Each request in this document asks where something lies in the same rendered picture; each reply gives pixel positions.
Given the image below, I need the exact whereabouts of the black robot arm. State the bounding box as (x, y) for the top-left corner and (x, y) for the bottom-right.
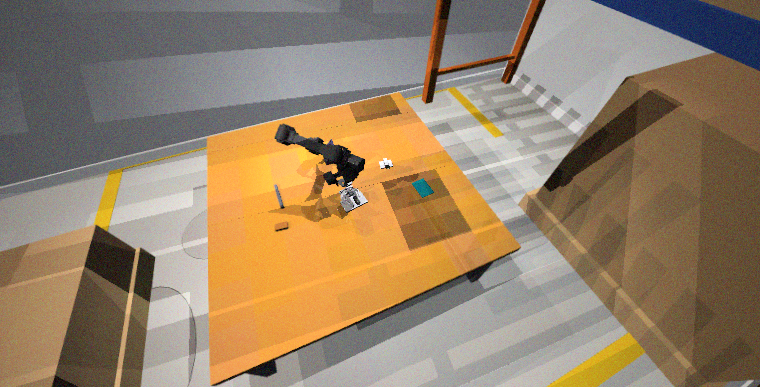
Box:
(274, 123), (365, 183)

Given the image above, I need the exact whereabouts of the orange rectangular block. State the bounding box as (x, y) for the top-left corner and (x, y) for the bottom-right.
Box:
(274, 221), (288, 232)

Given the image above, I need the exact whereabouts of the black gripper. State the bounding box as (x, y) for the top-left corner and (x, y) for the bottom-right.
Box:
(323, 165), (348, 187)

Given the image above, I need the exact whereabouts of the cyan flat rectangular plate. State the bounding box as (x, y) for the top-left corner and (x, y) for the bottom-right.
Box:
(412, 179), (434, 198)

